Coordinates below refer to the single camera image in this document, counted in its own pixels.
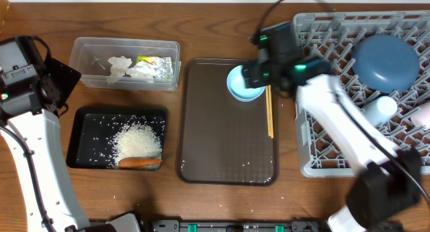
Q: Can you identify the clear plastic bin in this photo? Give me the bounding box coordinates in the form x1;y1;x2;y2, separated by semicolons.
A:
69;37;181;91

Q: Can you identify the light blue bowl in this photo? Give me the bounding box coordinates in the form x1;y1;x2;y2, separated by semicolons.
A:
226;65;265;102

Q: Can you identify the white tissue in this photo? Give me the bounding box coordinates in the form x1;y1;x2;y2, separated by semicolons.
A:
125;61;157;79
107;56;132;83

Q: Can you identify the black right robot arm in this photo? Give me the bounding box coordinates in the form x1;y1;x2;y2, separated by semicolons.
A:
242;23;429;232

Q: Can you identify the pile of white rice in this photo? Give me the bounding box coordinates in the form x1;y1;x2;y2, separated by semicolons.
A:
108;122;162;168

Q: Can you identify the grey dishwasher rack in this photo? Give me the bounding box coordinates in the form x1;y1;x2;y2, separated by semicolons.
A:
293;10;429;178

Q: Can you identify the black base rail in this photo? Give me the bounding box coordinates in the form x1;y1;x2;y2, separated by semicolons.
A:
89;211;404;232

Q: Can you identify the dark brown serving tray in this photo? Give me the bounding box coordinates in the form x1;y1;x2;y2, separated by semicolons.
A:
177;58;279;186

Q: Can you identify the silver foil snack wrapper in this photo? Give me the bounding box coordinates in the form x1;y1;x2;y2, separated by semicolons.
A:
136;56;174;79

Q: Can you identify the orange carrot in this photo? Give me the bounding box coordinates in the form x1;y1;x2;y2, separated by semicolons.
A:
118;157;163;169

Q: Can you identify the pale pink cup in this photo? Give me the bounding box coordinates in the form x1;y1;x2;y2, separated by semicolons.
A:
411;102;430;130

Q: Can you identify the black waste tray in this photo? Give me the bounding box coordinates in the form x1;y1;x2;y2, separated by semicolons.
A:
66;106;167;169

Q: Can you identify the wooden chopstick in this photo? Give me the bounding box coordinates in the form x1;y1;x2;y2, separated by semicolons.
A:
266;85;274;138
265;85;273;139

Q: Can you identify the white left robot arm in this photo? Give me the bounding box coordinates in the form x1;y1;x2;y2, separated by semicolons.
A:
1;36;142;231

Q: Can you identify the dark blue plate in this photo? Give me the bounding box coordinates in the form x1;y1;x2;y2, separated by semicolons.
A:
352;34;419;93

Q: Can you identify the light blue cup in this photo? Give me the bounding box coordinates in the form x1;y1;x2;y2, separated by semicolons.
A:
363;96;398;127

